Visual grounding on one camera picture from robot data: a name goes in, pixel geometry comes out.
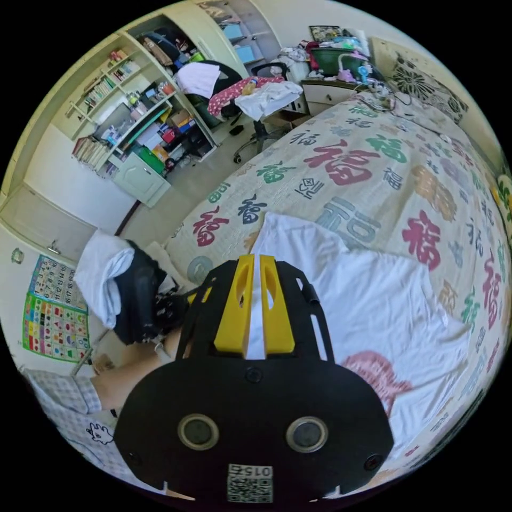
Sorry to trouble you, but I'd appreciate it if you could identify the person's left forearm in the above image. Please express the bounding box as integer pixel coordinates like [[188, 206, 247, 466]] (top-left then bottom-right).
[[91, 331, 181, 412]]

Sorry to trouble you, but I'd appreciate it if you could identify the white patterned short sleeve shirt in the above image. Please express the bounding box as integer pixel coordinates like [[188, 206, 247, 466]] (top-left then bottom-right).
[[246, 212, 475, 461]]

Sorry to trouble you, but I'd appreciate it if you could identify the green basket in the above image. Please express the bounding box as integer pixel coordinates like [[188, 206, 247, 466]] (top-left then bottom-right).
[[310, 46, 363, 77]]

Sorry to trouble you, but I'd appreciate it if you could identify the cream shelf unit with books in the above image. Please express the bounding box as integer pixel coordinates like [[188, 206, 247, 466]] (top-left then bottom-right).
[[66, 14, 219, 210]]

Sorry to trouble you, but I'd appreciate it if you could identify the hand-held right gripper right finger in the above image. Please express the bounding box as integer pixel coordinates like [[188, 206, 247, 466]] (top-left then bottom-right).
[[260, 254, 297, 357]]

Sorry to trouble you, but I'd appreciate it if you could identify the bed with printed sheet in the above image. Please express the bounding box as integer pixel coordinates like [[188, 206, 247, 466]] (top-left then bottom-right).
[[164, 90, 512, 481]]

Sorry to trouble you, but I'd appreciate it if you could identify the black office chair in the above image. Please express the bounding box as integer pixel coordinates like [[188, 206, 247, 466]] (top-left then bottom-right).
[[175, 60, 307, 164]]

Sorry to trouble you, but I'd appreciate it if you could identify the flower patterned headboard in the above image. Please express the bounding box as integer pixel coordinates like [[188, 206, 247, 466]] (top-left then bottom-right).
[[371, 36, 469, 123]]

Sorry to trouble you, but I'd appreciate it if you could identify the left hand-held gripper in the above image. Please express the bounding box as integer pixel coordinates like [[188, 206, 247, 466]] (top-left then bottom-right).
[[115, 239, 213, 347]]

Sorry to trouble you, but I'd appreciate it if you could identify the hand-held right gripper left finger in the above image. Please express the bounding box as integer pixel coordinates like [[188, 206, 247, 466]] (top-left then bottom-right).
[[214, 255, 255, 357]]

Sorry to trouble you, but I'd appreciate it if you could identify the pile of clothes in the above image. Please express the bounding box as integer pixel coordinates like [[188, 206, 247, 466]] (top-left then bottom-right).
[[207, 75, 304, 122]]

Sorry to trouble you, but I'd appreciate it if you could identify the cream bedside cabinet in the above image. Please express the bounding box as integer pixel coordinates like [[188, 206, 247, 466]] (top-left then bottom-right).
[[300, 78, 361, 117]]

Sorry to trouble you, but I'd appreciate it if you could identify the cream wardrobe with blue panes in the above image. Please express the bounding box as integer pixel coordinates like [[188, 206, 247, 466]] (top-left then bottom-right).
[[195, 0, 283, 77]]

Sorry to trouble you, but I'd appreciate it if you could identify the person's body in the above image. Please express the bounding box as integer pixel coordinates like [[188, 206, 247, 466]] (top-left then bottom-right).
[[22, 367, 122, 483]]

